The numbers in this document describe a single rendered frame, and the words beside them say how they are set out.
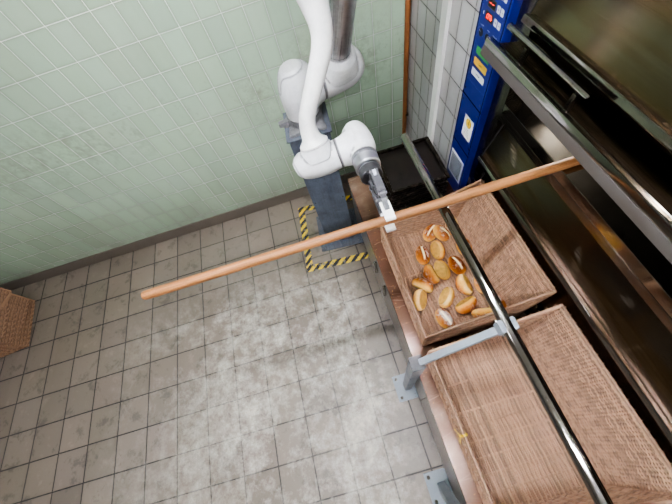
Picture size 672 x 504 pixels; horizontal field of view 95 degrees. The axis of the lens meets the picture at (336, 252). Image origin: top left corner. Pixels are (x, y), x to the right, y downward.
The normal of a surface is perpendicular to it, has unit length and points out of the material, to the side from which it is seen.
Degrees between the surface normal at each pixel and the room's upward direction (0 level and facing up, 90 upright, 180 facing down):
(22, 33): 90
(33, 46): 90
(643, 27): 70
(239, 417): 0
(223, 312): 0
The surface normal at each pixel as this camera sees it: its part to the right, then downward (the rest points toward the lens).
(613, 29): -0.95, 0.13
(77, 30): 0.25, 0.84
